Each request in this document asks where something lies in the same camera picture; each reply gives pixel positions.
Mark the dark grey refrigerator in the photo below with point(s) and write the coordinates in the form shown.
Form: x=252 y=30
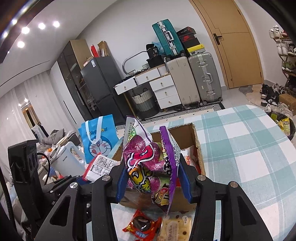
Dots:
x=101 y=76

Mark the black bag on desk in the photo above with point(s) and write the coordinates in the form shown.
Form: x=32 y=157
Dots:
x=155 y=59

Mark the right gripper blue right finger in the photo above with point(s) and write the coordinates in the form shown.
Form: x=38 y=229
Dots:
x=199 y=190

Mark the white noodle snack bag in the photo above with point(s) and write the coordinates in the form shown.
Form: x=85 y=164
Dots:
x=191 y=157

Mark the red white snack packet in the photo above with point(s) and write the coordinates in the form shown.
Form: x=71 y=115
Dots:
x=98 y=167

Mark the beige suitcase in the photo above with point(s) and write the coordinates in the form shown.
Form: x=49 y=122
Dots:
x=184 y=81

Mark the stacked shoe boxes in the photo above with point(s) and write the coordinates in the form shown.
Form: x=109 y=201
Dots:
x=190 y=43

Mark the wooden door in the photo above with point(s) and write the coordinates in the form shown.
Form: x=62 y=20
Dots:
x=233 y=42

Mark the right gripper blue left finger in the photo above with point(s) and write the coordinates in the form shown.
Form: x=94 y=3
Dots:
x=106 y=190

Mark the teal checkered tablecloth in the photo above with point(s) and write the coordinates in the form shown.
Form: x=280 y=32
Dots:
x=243 y=144

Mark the purple candy bag front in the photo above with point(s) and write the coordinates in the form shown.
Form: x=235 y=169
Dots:
x=152 y=166

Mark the black trash bin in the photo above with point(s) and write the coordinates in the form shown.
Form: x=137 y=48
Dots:
x=285 y=123

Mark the shoe rack with shoes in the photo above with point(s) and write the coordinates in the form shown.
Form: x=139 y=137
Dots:
x=286 y=51

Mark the red Oreo pack small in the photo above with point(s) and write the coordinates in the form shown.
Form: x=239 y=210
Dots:
x=143 y=227

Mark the teal suitcase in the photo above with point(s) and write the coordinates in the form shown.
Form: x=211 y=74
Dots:
x=168 y=38

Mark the white drawer desk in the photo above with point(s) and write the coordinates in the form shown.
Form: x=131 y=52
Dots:
x=161 y=83

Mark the blue Doraemon tote bag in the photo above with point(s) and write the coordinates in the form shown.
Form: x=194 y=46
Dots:
x=98 y=136

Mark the black glass cabinet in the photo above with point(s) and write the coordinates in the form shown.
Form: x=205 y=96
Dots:
x=71 y=62

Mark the SF Express cardboard box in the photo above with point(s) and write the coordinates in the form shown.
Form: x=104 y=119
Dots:
x=185 y=136

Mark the small cardboard box floor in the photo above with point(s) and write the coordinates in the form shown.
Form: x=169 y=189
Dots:
x=289 y=100

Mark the white electric kettle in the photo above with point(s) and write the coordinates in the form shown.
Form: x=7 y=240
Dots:
x=69 y=161

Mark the cream nougat candy pack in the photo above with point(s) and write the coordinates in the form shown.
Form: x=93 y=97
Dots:
x=175 y=228

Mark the woven laundry basket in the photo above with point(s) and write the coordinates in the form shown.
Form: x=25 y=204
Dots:
x=145 y=104

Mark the silver suitcase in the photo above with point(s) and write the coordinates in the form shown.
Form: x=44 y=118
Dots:
x=206 y=77

